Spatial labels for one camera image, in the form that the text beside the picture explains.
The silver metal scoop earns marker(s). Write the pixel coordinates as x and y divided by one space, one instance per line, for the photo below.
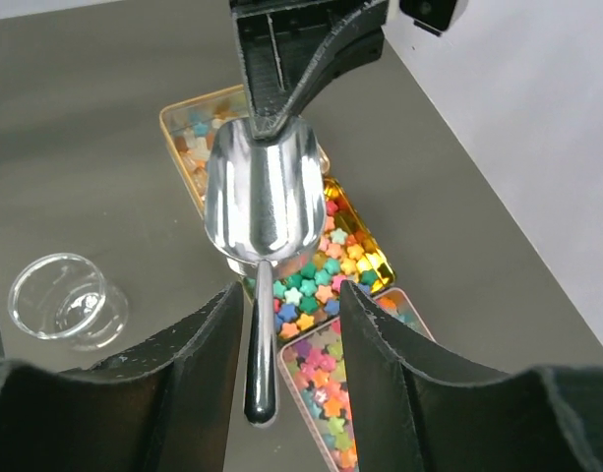
265 210

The gold popsicle candy tin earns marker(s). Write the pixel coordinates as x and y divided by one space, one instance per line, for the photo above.
189 128

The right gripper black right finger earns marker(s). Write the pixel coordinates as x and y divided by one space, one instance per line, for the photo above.
417 406

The clear glass jar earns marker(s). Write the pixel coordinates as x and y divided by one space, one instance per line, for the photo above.
65 298

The dark green star candy tin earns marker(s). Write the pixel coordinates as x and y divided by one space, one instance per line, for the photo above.
347 251

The pink candy tin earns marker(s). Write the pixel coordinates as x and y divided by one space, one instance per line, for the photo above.
311 362

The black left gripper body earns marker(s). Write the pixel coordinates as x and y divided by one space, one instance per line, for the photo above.
307 39

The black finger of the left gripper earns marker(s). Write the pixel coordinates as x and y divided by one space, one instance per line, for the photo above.
271 102

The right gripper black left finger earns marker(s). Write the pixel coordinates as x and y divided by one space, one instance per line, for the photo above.
161 405

